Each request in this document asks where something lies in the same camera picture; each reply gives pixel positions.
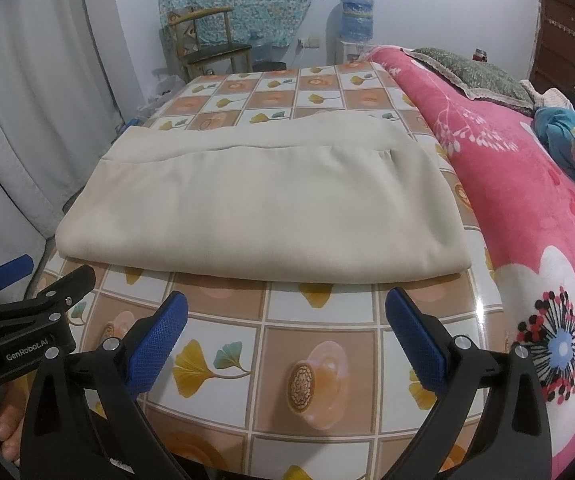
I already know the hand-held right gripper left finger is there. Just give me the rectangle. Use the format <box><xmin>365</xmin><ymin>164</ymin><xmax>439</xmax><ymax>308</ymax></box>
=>
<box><xmin>20</xmin><ymin>290</ymin><xmax>189</xmax><ymax>480</ymax></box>

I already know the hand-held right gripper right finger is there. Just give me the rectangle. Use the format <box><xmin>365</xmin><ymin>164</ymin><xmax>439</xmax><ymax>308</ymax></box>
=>
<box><xmin>385</xmin><ymin>287</ymin><xmax>553</xmax><ymax>480</ymax></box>

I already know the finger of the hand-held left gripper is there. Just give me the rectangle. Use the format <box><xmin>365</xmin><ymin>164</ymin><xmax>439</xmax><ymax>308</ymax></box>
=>
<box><xmin>0</xmin><ymin>255</ymin><xmax>34</xmax><ymax>293</ymax></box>
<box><xmin>0</xmin><ymin>265</ymin><xmax>97</xmax><ymax>322</ymax></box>

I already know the cream hooded jacket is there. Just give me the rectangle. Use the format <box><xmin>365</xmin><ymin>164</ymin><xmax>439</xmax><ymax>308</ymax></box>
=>
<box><xmin>56</xmin><ymin>112</ymin><xmax>473</xmax><ymax>283</ymax></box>

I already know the person's left hand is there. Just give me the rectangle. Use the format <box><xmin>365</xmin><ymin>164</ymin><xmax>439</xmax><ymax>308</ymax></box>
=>
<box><xmin>0</xmin><ymin>377</ymin><xmax>36</xmax><ymax>466</ymax></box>

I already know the leaf patterned bed sheet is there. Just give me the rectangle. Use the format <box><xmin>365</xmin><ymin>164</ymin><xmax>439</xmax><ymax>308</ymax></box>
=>
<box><xmin>32</xmin><ymin>62</ymin><xmax>511</xmax><ymax>480</ymax></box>

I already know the white curtain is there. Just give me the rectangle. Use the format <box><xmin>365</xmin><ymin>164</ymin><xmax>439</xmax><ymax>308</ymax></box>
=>
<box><xmin>0</xmin><ymin>0</ymin><xmax>128</xmax><ymax>261</ymax></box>

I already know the pink floral blanket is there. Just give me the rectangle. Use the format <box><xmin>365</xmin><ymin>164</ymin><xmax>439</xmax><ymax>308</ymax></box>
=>
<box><xmin>367</xmin><ymin>46</ymin><xmax>575</xmax><ymax>480</ymax></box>

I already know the white plastic bag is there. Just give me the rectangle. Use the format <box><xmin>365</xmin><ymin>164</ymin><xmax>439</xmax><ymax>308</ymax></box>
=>
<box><xmin>140</xmin><ymin>67</ymin><xmax>188</xmax><ymax>116</ymax></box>

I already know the blue patterned cloth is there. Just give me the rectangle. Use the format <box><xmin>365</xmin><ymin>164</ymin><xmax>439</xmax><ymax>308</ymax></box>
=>
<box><xmin>533</xmin><ymin>106</ymin><xmax>575</xmax><ymax>201</ymax></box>

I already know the grey patterned pillow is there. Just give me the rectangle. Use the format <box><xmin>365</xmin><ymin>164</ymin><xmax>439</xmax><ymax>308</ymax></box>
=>
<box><xmin>405</xmin><ymin>47</ymin><xmax>548</xmax><ymax>116</ymax></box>

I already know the wooden chair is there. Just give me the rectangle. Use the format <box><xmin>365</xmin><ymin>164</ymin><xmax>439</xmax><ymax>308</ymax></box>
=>
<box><xmin>168</xmin><ymin>6</ymin><xmax>254</xmax><ymax>81</ymax></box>

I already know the white water dispenser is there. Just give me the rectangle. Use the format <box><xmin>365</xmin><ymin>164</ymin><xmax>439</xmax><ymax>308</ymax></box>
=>
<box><xmin>337</xmin><ymin>37</ymin><xmax>375</xmax><ymax>65</ymax></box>

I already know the clear water jug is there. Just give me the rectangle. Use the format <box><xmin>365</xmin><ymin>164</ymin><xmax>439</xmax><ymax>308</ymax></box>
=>
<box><xmin>245</xmin><ymin>30</ymin><xmax>268</xmax><ymax>73</ymax></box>

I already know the blue water bottle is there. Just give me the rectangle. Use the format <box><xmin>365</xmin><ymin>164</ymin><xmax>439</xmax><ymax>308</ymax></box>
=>
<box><xmin>340</xmin><ymin>0</ymin><xmax>374</xmax><ymax>43</ymax></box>

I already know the brown wooden door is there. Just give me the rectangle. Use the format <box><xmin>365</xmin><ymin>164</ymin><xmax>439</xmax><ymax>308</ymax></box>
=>
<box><xmin>530</xmin><ymin>0</ymin><xmax>575</xmax><ymax>93</ymax></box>

